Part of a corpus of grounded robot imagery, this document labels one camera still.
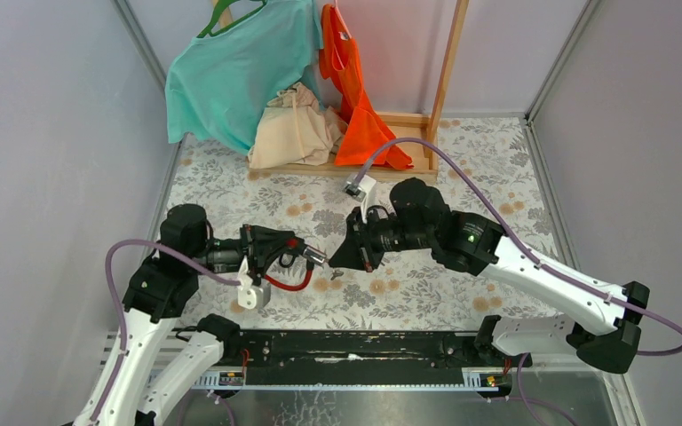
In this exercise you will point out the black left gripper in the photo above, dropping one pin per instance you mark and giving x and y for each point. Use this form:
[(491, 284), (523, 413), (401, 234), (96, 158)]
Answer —
[(263, 245)]

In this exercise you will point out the orange garment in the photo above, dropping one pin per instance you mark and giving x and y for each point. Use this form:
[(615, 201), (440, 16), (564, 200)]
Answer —
[(339, 61)]

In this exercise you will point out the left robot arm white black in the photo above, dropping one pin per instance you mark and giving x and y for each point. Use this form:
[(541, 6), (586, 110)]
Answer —
[(151, 282)]

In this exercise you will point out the teal t-shirt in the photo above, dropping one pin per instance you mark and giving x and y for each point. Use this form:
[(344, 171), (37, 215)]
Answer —
[(219, 86)]

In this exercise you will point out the aluminium frame rail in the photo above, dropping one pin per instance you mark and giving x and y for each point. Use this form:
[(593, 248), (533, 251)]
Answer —
[(340, 360)]

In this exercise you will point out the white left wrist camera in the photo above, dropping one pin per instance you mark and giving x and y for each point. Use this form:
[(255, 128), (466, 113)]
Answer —
[(252, 293)]

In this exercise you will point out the green clothes hanger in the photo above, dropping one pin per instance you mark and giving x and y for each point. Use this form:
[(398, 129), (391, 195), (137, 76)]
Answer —
[(222, 18)]

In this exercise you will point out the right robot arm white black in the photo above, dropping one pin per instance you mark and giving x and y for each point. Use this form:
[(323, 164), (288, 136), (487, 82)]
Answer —
[(598, 322)]

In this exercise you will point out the red cable lock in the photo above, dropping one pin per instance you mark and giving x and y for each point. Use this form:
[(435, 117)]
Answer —
[(294, 282)]

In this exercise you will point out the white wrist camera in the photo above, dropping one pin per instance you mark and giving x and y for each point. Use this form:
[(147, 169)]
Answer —
[(252, 293), (363, 190)]

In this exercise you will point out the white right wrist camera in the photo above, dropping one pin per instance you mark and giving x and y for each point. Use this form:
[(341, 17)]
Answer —
[(363, 190)]

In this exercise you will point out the floral table mat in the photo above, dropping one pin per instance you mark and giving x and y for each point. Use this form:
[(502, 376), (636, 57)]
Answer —
[(489, 171)]

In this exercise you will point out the beige cloth bag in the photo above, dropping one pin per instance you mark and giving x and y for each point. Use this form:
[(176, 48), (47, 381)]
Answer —
[(295, 129)]

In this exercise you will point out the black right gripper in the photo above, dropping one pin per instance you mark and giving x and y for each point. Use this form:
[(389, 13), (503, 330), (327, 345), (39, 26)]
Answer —
[(357, 250)]

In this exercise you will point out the black padlock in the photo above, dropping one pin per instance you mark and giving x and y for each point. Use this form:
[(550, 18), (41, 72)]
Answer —
[(286, 260)]

